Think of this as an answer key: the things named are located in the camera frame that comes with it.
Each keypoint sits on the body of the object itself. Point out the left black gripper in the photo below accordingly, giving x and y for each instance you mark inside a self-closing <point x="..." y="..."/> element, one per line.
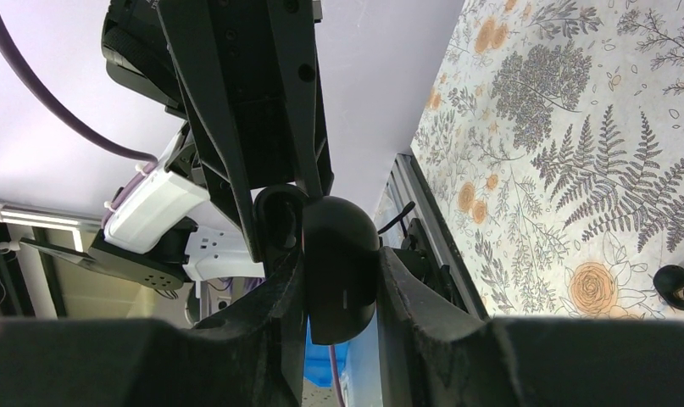
<point x="251" y="86"/>

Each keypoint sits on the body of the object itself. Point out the black earbud charging case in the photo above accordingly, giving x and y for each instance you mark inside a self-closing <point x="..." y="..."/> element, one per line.
<point x="335" y="244"/>

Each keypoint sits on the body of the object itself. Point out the black earbud on mat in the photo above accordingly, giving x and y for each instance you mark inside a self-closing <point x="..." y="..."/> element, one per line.
<point x="668" y="282"/>

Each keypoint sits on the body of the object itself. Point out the floral patterned table mat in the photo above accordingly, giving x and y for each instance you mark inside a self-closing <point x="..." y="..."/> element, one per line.
<point x="553" y="144"/>

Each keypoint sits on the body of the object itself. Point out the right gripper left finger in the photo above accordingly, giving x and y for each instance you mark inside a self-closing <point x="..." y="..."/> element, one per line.
<point x="248" y="354"/>

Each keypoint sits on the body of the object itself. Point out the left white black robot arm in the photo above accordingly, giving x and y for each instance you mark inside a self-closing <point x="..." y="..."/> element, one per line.
<point x="161" y="230"/>

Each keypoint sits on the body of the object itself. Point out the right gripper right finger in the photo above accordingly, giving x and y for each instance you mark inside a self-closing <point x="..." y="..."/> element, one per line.
<point x="434" y="354"/>

